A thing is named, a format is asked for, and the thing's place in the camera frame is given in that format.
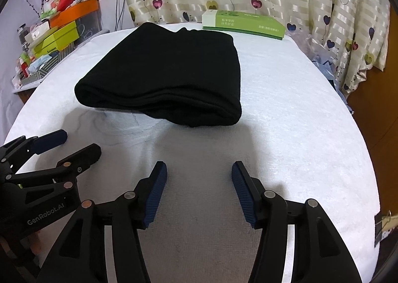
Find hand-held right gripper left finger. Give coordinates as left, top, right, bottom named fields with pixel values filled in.
left=36, top=161, right=168, bottom=283

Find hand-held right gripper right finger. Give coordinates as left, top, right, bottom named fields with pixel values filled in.
left=232, top=160, right=363, bottom=283

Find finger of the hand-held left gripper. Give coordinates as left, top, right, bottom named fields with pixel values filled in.
left=0, top=129, right=68, bottom=169
left=14, top=144, right=102, bottom=185

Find black pants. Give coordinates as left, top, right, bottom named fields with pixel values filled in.
left=75, top=22, right=243, bottom=128

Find person's left hand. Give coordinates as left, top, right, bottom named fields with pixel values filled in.
left=29, top=229, right=44, bottom=255

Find white towel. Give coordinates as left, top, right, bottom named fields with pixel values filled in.
left=3, top=23, right=382, bottom=283

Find black white striped box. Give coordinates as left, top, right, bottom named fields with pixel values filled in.
left=21, top=41, right=77, bottom=85

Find light blue cloth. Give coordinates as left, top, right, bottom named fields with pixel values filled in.
left=27, top=54, right=53, bottom=73

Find lime green box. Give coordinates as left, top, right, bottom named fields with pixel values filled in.
left=33, top=20, right=78, bottom=57

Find dark jar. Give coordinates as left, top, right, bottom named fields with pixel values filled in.
left=17, top=23, right=29, bottom=47

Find small white box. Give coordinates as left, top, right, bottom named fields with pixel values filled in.
left=29, top=21, right=52, bottom=42

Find clear plastic storage box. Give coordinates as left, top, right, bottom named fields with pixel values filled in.
left=75, top=11, right=105, bottom=45

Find orange flat box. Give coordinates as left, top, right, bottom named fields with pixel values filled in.
left=50, top=0, right=100, bottom=29

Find black binder clip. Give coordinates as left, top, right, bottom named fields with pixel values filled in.
left=374, top=211, right=394, bottom=248

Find green white flat box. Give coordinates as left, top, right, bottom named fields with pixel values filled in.
left=201, top=9, right=286, bottom=41

